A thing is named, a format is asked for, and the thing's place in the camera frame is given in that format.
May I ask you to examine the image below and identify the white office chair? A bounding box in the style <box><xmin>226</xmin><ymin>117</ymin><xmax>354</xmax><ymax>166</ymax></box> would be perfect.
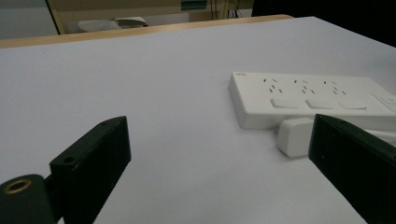
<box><xmin>77</xmin><ymin>16</ymin><xmax>149</xmax><ymax>34</ymax></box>

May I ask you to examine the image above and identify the white plug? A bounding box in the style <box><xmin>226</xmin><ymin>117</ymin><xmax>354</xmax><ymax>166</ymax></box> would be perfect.
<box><xmin>276</xmin><ymin>117</ymin><xmax>316</xmax><ymax>158</ymax></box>

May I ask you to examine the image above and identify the white power strip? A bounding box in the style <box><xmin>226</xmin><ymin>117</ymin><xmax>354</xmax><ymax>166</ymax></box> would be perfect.
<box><xmin>228</xmin><ymin>71</ymin><xmax>396</xmax><ymax>131</ymax></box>

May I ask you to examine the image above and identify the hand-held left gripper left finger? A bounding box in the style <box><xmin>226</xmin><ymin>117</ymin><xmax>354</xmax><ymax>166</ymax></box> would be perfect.
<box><xmin>49</xmin><ymin>115</ymin><xmax>133</xmax><ymax>224</ymax></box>

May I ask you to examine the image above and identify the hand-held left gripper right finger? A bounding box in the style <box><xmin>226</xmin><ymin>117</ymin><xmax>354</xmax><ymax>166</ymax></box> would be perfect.
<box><xmin>307</xmin><ymin>113</ymin><xmax>396</xmax><ymax>224</ymax></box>

